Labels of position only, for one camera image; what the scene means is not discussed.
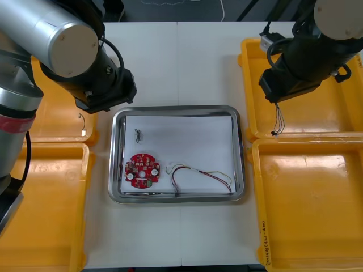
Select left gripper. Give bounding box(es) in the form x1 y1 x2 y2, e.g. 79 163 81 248
74 67 137 114

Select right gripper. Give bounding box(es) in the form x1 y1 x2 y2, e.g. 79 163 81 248
258 66 324 103

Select short harness with white connector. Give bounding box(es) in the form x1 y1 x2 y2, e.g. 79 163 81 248
78 113 88 137

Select thin grey wire harness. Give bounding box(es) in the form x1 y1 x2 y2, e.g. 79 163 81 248
271 102 286 139

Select steel tray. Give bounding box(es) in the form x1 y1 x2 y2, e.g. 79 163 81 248
107 104 246 204

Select round red circuit board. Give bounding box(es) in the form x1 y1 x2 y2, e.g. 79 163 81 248
124 152 162 189

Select red black green-yellow wire harness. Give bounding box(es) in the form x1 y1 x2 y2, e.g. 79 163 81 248
164 161 234 198

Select yellow-orange plastic bin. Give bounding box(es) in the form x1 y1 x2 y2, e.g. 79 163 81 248
237 37 363 142
21 55 100 147
0 142 96 272
247 138 363 272

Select black stand leg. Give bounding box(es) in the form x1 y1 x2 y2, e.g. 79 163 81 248
237 0 260 22

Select white sheet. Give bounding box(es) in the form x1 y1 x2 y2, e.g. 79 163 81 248
120 114 236 195

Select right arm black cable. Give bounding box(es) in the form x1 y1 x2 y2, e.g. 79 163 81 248
263 16 293 70

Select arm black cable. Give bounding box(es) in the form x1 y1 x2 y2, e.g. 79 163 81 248
98 36 125 71
263 16 293 70

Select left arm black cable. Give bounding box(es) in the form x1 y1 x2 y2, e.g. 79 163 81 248
98 36 125 71

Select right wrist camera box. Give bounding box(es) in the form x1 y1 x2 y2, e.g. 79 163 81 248
260 33 281 53

